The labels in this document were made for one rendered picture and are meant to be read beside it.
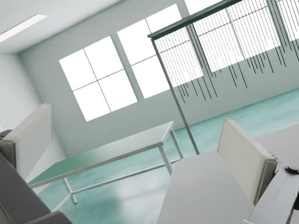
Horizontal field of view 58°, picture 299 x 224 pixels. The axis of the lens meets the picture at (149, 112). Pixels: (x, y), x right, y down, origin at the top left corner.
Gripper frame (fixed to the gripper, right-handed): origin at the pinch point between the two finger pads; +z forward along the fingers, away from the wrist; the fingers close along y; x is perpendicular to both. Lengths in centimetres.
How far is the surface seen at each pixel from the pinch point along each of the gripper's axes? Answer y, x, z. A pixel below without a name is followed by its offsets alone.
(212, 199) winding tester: 9.7, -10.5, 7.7
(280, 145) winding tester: 20.8, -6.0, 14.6
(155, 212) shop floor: 46, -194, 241
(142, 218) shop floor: 32, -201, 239
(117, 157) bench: -3, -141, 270
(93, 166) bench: -31, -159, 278
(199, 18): 82, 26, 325
